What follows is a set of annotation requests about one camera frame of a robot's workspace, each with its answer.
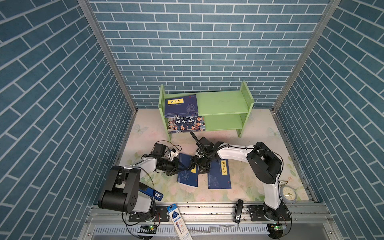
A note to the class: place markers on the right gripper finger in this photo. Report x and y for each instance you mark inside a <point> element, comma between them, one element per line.
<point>194,167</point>
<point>204,166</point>

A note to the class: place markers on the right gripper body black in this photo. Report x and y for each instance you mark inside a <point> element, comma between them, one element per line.
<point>204,156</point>

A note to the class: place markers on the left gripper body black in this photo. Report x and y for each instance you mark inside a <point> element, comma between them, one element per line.
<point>169,166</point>

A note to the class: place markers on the colourful illustrated book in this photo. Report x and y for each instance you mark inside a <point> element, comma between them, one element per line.
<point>186,124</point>

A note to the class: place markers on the dark blue book yellow label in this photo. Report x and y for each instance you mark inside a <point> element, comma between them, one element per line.
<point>186,106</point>

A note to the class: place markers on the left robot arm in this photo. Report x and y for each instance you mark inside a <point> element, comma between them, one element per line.
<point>121,191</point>

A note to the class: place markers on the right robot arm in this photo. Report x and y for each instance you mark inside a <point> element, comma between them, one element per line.
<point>265,164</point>

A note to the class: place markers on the blue handheld device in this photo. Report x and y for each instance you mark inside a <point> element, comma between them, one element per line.
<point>143,188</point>

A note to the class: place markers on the green two-tier shelf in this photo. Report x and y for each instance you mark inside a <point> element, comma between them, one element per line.
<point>228,110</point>

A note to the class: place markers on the black remote stick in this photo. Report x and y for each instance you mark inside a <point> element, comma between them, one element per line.
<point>238,211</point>

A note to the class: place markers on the blue white packaged box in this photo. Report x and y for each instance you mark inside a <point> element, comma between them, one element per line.
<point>178,222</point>

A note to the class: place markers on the round white timer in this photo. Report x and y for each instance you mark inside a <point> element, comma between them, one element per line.
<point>289,195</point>

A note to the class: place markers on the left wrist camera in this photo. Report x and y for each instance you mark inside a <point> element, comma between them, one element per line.
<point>172,154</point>

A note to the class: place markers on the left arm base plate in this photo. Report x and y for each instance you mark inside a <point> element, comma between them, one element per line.
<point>147,214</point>

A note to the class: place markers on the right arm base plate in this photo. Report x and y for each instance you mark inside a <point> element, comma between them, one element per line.
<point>259,213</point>

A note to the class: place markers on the aluminium rail frame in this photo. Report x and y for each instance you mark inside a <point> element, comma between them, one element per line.
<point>301,221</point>

